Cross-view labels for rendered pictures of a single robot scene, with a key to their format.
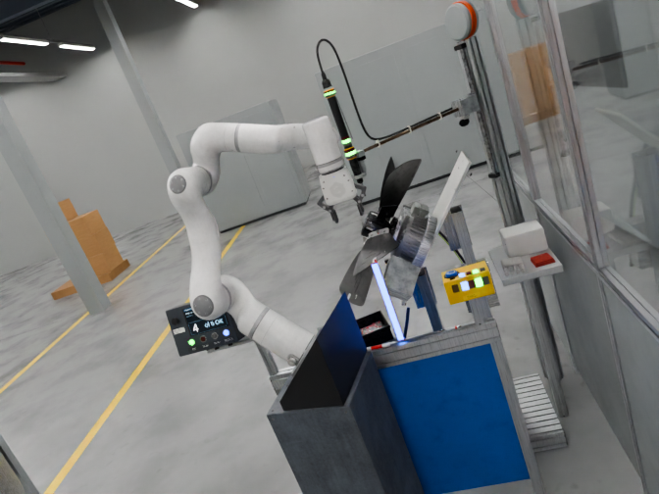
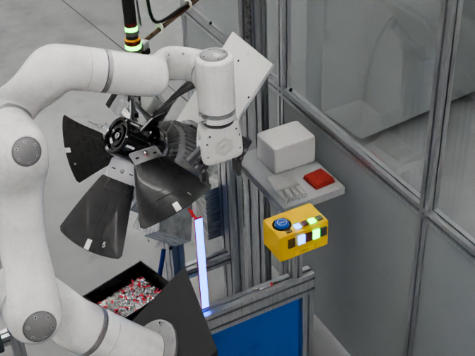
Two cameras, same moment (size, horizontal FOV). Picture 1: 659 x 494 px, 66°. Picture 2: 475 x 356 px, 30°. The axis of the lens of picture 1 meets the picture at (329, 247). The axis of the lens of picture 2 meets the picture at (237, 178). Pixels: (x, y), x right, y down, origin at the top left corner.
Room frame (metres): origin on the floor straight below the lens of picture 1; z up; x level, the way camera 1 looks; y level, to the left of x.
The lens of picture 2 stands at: (0.29, 0.97, 2.63)
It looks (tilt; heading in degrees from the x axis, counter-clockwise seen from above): 36 degrees down; 319
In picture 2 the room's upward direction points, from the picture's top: 3 degrees counter-clockwise
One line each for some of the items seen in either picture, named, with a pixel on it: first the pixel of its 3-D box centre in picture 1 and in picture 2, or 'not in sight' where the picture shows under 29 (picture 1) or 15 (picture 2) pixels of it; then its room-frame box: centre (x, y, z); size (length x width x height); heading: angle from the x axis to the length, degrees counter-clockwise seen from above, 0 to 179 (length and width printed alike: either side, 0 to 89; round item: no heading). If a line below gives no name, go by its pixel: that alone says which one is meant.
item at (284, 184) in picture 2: (512, 266); (287, 186); (1.98, -0.70, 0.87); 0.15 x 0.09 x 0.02; 162
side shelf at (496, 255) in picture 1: (523, 260); (287, 174); (2.06, -0.78, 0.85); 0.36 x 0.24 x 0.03; 166
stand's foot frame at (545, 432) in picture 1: (487, 419); not in sight; (2.17, -0.44, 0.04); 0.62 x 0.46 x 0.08; 76
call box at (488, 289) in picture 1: (468, 283); (295, 233); (1.66, -0.41, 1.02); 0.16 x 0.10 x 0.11; 76
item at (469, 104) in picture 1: (466, 105); not in sight; (2.31, -0.80, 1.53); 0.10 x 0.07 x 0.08; 111
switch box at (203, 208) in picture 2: (477, 284); (220, 203); (2.22, -0.59, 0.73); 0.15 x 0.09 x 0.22; 76
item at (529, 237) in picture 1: (522, 237); (283, 145); (2.13, -0.82, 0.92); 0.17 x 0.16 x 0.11; 76
